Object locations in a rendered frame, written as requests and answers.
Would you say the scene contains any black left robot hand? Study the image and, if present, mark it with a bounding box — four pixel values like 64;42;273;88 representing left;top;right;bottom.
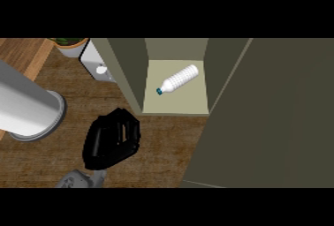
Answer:
82;107;141;171

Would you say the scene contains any olive grey cabinet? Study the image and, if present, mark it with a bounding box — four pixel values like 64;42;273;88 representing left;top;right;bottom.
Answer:
89;37;254;117

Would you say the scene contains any white plastic water bottle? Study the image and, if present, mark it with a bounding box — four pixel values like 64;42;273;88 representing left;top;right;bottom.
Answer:
154;64;200;96

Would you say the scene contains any dark grey cabinet door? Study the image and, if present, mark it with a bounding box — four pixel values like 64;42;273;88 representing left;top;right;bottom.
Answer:
178;37;334;189

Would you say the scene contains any large pale grey cylinder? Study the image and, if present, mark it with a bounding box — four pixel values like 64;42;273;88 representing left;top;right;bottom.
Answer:
0;59;67;143

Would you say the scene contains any white appliance with knob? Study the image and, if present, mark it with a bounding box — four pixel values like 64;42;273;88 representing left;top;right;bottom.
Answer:
78;39;118;84

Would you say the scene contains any white pot with green plant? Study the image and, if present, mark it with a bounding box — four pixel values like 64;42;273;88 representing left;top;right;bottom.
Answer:
47;37;91;58

